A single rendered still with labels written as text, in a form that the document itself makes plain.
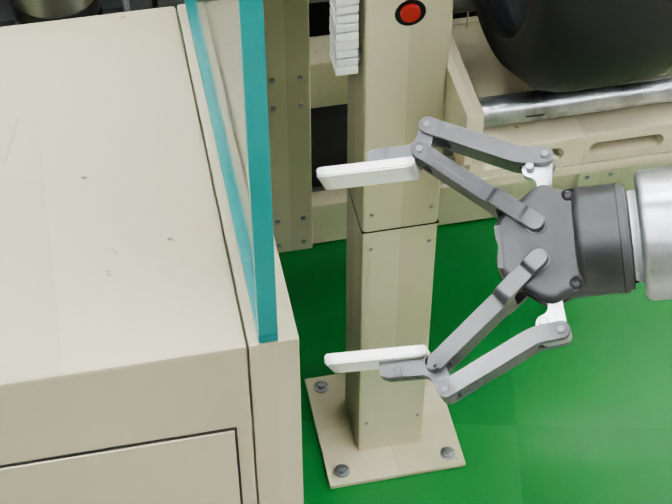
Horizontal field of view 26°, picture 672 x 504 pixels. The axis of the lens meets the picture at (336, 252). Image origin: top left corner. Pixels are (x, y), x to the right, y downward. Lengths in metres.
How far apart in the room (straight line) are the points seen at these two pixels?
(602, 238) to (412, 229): 1.46
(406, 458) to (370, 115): 0.87
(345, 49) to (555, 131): 0.35
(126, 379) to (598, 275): 0.57
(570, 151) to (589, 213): 1.28
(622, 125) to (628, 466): 0.87
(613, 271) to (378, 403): 1.81
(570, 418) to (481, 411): 0.18
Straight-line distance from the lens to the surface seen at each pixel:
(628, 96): 2.25
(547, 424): 2.95
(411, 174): 1.04
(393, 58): 2.16
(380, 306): 2.54
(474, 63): 2.44
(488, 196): 1.01
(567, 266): 0.99
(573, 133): 2.24
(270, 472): 1.56
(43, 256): 1.50
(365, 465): 2.85
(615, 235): 0.97
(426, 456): 2.86
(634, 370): 3.07
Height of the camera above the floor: 2.34
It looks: 46 degrees down
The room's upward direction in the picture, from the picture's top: straight up
